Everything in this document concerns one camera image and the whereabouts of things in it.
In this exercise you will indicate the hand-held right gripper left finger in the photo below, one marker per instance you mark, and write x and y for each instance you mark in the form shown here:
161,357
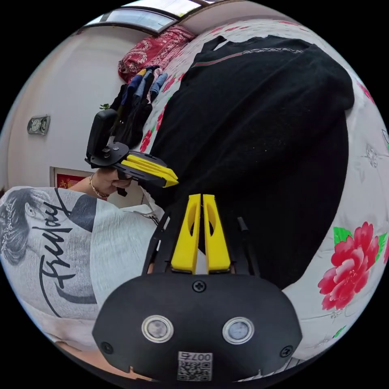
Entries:
185,243

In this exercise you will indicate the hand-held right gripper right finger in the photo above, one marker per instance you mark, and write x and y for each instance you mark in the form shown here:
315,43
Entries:
217,243

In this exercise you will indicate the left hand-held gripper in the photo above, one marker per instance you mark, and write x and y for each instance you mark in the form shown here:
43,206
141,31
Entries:
142,174

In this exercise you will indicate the black shirt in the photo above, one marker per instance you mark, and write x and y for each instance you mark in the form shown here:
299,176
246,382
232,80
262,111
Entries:
249,146

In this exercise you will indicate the person's left forearm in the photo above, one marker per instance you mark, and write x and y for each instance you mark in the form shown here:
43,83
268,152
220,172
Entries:
83,186

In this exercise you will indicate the person's left hand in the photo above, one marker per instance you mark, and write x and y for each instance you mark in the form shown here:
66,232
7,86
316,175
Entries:
108,182

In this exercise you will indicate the pile of clothes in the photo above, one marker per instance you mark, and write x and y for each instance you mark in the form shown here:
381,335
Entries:
136,100

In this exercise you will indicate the green plant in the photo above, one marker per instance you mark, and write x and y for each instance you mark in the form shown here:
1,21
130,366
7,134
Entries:
104,107

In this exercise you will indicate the person's body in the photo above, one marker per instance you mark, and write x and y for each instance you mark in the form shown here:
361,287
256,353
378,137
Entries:
91,258

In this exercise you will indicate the red patterned rolled blanket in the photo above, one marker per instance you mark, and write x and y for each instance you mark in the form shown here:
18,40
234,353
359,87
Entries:
152,51

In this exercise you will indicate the window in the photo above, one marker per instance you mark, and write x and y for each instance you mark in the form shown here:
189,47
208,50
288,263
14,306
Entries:
142,16

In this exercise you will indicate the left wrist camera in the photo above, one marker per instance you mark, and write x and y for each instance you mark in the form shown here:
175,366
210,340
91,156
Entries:
98,133

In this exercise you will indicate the wall clock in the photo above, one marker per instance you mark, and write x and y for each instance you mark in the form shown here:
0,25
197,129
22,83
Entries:
39,124

